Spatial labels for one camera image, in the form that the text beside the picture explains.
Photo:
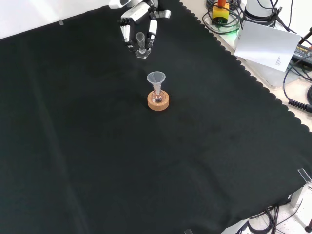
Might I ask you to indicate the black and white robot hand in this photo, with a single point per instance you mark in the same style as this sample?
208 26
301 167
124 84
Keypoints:
136 14

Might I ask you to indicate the clear graduated cylinder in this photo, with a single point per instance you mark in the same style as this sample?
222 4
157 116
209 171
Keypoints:
141 46

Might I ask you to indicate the round-bottom glass flask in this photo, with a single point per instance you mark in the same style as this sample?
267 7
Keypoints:
157 97

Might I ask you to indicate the clear plastic funnel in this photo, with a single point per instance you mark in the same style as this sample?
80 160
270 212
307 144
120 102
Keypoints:
156 81

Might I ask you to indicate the yellow emergency stop button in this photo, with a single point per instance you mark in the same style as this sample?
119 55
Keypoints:
220 12

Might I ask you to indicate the black bench cloth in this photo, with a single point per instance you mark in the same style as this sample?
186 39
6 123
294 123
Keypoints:
136 136

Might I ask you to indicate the pale white board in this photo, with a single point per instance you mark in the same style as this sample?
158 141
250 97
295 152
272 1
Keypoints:
265 46

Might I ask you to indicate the black power adapter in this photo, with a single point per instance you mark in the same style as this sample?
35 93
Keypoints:
302 54

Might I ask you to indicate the white bench bracket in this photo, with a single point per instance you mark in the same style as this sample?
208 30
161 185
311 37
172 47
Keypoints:
301 195

